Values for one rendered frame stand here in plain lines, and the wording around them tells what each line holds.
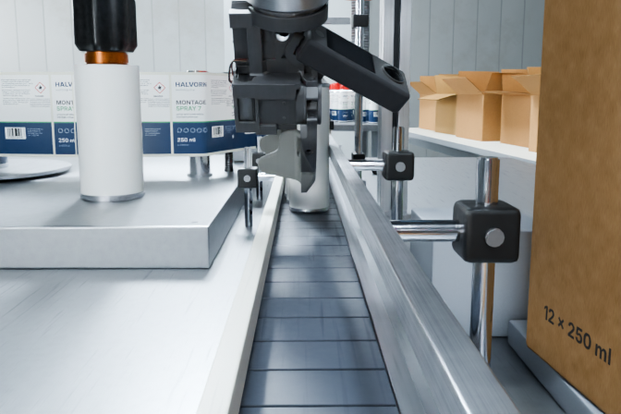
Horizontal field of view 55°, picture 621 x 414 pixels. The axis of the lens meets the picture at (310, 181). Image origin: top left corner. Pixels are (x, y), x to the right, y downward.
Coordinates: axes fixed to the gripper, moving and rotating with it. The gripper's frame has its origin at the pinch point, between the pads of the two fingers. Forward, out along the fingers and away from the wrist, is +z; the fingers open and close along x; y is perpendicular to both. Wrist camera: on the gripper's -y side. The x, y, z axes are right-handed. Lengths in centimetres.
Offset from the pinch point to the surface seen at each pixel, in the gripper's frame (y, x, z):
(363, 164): -5.4, 1.6, -3.5
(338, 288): -1.9, 19.9, -5.2
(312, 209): -0.4, -5.4, 8.8
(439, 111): -86, -275, 161
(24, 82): 49, -42, 11
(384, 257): -2.6, 33.3, -22.2
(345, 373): -1.4, 32.2, -12.3
